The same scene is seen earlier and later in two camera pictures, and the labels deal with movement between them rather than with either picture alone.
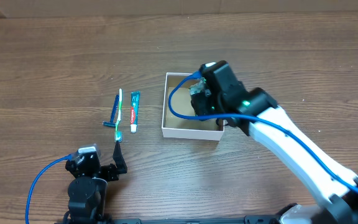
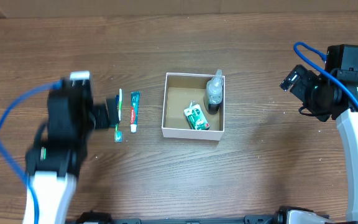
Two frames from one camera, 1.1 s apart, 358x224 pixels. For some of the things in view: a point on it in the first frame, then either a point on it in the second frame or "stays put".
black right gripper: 201,104 to 301,86
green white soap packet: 197,88 to 196,117
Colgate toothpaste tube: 135,100 stays put
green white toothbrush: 119,134 stays put
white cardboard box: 174,126 stays put
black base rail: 247,219 stays put
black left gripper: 105,171 to 113,111
